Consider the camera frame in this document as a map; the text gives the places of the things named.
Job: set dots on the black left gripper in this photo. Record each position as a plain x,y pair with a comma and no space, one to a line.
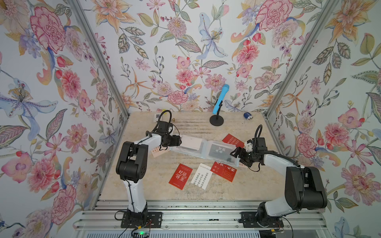
175,141

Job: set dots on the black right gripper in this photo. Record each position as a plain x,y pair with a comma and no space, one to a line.
237,152

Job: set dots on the red card gold characters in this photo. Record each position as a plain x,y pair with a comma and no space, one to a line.
224,171

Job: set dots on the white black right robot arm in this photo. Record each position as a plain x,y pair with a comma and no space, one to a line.
303,185

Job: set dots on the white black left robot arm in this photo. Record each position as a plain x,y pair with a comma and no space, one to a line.
133,159

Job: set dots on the dark green card in album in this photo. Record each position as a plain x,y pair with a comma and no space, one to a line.
220,153

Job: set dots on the red money card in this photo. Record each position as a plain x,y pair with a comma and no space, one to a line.
230,139

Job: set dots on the white playing card box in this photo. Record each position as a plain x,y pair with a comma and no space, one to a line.
157,118

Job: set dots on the small blue cylinder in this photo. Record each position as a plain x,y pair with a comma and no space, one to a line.
248,116

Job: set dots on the white card black text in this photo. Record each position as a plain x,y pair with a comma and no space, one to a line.
202,176

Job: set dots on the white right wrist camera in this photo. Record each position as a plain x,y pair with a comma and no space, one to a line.
249,146

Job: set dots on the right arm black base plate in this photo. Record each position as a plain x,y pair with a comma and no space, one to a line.
254,220

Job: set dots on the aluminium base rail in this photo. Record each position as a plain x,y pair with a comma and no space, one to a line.
193,219

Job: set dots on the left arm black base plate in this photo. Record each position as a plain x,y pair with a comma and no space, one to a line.
145,219

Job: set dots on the aluminium corner post left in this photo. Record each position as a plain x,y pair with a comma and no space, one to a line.
90,36

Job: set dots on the aluminium corner post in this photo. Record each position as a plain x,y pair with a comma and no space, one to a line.
90,36
322,18

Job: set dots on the aluminium corner post right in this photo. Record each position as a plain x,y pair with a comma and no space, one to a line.
322,18

